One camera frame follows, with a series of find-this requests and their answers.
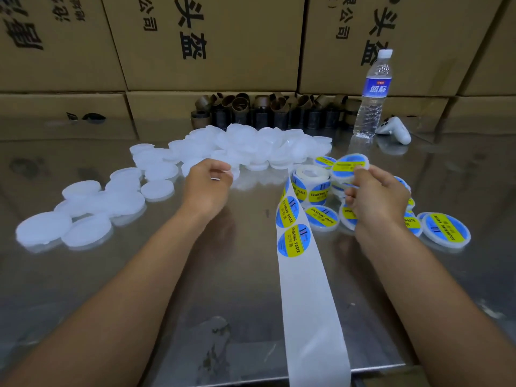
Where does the person's left forearm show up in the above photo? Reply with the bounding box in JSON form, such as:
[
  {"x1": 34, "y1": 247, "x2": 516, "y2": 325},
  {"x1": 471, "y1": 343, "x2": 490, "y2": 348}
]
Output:
[{"x1": 0, "y1": 213, "x2": 209, "y2": 387}]

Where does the white handheld controller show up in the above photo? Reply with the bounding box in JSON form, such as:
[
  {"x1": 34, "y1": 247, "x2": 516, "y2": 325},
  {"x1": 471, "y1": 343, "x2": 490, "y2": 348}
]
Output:
[{"x1": 376, "y1": 117, "x2": 412, "y2": 146}]

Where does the person's left hand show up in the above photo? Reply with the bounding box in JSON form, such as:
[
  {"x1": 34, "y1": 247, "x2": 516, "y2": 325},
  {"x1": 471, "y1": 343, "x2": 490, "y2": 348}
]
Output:
[{"x1": 179, "y1": 159, "x2": 235, "y2": 226}]

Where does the clear plastic water bottle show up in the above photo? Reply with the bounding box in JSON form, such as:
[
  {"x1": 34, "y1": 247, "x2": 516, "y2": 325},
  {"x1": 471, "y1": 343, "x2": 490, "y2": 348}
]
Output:
[{"x1": 353, "y1": 49, "x2": 395, "y2": 140}]

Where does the person's right forearm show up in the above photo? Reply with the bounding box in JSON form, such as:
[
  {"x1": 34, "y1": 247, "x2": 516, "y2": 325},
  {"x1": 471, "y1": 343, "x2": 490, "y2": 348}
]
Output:
[{"x1": 359, "y1": 233, "x2": 516, "y2": 387}]

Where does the pile of white plastic lids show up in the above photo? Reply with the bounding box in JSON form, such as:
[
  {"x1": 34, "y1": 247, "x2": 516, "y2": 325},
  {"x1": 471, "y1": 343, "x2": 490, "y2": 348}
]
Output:
[{"x1": 15, "y1": 123, "x2": 333, "y2": 250}]

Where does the person's right hand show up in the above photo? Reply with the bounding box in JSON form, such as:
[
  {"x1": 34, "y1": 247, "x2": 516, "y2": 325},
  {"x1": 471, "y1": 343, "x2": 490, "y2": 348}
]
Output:
[{"x1": 344, "y1": 165, "x2": 412, "y2": 255}]

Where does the row of dark cardboard tubes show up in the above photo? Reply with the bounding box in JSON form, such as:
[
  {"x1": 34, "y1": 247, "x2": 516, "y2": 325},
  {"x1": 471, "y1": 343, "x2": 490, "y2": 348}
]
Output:
[{"x1": 191, "y1": 92, "x2": 360, "y2": 130}]

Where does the sticker roll with backing strip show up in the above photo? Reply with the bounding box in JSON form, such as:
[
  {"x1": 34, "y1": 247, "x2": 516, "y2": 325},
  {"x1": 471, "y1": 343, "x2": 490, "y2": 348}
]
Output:
[{"x1": 276, "y1": 163, "x2": 353, "y2": 387}]

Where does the stack of brown cardboard boxes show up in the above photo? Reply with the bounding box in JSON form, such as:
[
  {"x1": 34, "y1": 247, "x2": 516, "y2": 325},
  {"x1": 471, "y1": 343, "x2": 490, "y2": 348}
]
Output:
[{"x1": 0, "y1": 0, "x2": 516, "y2": 121}]

